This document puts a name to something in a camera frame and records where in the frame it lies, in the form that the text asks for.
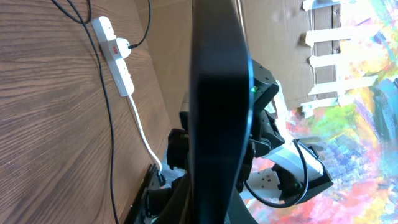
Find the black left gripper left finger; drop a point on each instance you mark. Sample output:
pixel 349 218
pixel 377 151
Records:
pixel 175 211

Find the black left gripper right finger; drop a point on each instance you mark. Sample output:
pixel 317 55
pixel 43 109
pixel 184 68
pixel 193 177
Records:
pixel 237 212

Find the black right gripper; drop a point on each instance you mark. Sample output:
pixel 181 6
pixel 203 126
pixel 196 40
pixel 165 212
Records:
pixel 178 144

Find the blue Galaxy smartphone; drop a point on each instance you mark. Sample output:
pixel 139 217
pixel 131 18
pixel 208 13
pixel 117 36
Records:
pixel 220 107

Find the white power strip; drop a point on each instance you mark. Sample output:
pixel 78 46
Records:
pixel 122 78

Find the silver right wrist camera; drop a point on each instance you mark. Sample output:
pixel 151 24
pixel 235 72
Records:
pixel 185 103

